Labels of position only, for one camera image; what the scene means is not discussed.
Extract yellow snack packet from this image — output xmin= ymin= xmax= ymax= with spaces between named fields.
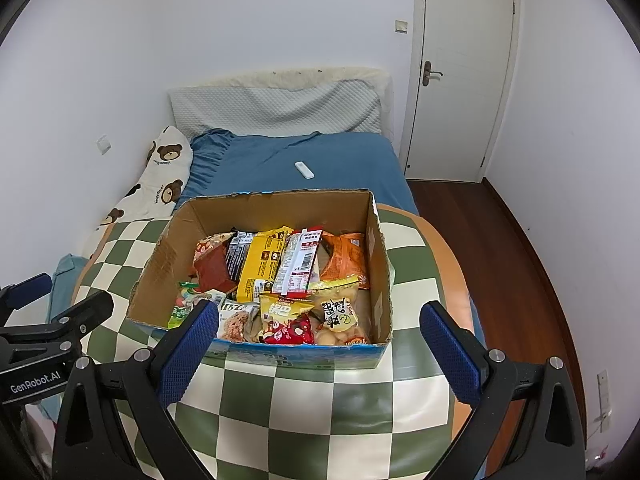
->
xmin=236 ymin=226 xmax=295 ymax=303

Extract green checkered table cover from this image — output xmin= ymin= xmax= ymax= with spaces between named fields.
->
xmin=70 ymin=202 xmax=481 ymax=480

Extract small red snack packet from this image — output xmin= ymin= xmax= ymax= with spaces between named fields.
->
xmin=262 ymin=312 xmax=316 ymax=346

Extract green candy packet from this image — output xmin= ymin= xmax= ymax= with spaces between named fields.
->
xmin=167 ymin=282 xmax=221 ymax=331

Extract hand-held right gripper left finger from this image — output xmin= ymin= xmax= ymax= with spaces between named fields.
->
xmin=52 ymin=299 xmax=221 ymax=480

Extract light blue cloth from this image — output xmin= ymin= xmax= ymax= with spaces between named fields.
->
xmin=47 ymin=255 xmax=101 ymax=323

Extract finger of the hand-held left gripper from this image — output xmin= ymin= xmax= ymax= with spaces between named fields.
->
xmin=0 ymin=273 xmax=53 ymax=333
xmin=47 ymin=290 xmax=115 ymax=358

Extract cardboard box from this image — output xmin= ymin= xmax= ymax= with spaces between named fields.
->
xmin=126 ymin=189 xmax=396 ymax=370

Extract bear print pillow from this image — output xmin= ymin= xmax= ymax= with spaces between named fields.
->
xmin=95 ymin=125 xmax=195 ymax=233

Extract red white barcode packet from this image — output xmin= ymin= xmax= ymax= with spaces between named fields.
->
xmin=272 ymin=228 xmax=326 ymax=295

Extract large orange snack packet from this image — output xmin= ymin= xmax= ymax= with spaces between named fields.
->
xmin=320 ymin=232 xmax=371 ymax=291

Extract dark red snack packet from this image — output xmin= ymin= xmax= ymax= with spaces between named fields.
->
xmin=192 ymin=252 xmax=238 ymax=295

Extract yellow chip packet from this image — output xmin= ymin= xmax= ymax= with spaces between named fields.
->
xmin=259 ymin=294 xmax=316 ymax=333

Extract white meat floss packet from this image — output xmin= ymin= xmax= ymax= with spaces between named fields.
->
xmin=216 ymin=300 xmax=261 ymax=343

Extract white quilted pillow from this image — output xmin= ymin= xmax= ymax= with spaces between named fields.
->
xmin=167 ymin=66 xmax=393 ymax=138

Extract blue bed sheet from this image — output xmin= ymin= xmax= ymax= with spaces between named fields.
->
xmin=172 ymin=129 xmax=487 ymax=356

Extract clear bag of round snacks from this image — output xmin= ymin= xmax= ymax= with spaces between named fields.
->
xmin=307 ymin=275 xmax=371 ymax=347

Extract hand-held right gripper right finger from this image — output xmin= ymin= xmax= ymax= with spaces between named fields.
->
xmin=419 ymin=301 xmax=586 ymax=480

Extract white door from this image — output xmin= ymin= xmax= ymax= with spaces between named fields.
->
xmin=402 ymin=0 xmax=521 ymax=183

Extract black snack packet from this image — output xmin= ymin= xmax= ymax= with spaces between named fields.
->
xmin=224 ymin=231 xmax=258 ymax=281

